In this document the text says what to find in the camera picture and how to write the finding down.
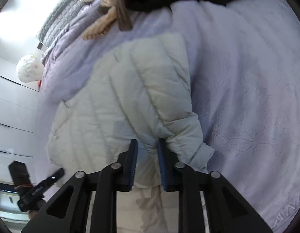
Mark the cream puffer down jacket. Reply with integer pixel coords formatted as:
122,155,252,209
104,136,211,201
46,33,214,232

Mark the white drawer cabinet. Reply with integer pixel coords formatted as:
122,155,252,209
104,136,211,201
0,53,47,224

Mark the grey quilted headboard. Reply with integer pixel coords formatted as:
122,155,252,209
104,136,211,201
36,0,87,50

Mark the beige striped knit garment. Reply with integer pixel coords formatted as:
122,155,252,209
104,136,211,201
82,0,133,40

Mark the lavender plush bed blanket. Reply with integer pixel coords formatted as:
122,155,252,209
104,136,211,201
35,0,300,232

